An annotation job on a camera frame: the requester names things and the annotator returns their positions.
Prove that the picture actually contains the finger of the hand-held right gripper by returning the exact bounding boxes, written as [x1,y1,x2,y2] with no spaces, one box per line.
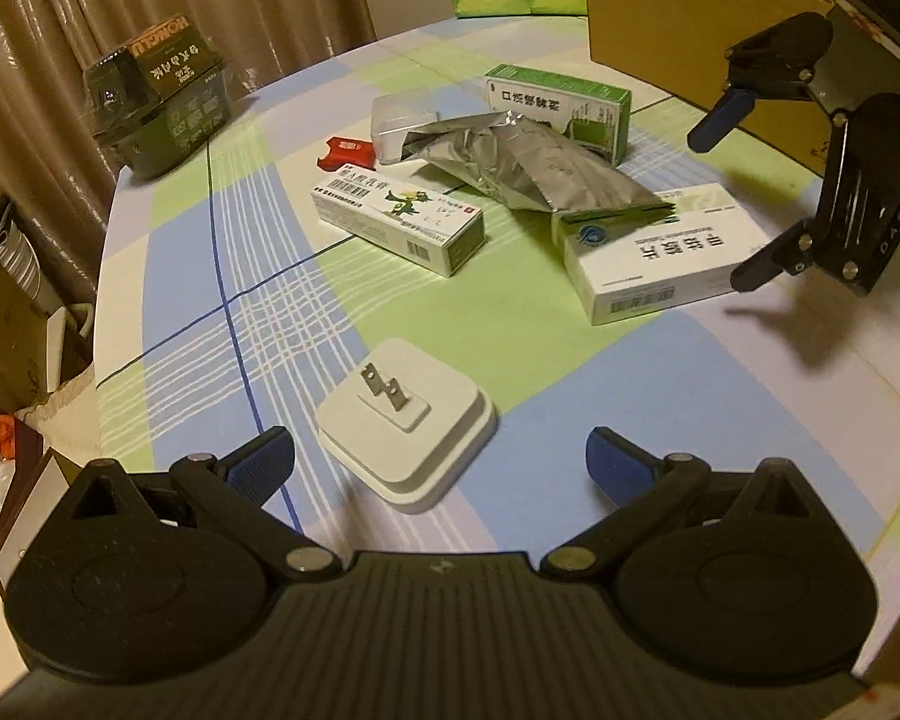
[730,217,827,294]
[688,13,835,153]

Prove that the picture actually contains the silver foil pouch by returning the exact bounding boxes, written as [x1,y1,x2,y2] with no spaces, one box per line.
[401,111,680,224]

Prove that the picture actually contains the green and white medicine box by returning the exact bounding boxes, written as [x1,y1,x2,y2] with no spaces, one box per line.
[484,64,633,166]

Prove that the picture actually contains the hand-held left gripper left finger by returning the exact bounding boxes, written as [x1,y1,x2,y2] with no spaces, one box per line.
[67,426,342,583]

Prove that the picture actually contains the stack of white bowls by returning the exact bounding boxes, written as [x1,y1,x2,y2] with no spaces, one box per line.
[0,199,61,316]

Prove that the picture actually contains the clear plastic case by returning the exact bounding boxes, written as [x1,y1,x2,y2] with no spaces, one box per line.
[370,90,466,164]

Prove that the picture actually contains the small red packet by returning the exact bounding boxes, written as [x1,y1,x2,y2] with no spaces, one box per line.
[316,136,377,173]

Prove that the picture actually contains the brown box with white face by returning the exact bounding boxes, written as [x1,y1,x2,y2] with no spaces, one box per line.
[0,450,83,601]

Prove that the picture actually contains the white ointment box bird print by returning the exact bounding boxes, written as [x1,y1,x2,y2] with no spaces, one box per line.
[311,163,487,279]

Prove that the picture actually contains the brown cardboard box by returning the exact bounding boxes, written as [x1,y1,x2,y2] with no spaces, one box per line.
[583,0,845,173]

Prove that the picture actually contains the white power adapter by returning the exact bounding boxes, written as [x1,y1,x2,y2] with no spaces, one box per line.
[316,337,497,515]

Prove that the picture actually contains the brown curtain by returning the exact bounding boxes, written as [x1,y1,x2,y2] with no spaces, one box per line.
[0,0,451,301]

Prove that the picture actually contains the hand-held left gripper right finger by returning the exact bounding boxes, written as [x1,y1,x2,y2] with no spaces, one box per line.
[540,426,833,579]

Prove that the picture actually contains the dark green food container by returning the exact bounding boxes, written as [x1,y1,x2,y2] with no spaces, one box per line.
[82,13,233,181]

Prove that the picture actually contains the large white medicine box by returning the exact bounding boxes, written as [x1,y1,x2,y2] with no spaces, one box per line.
[551,184,772,327]

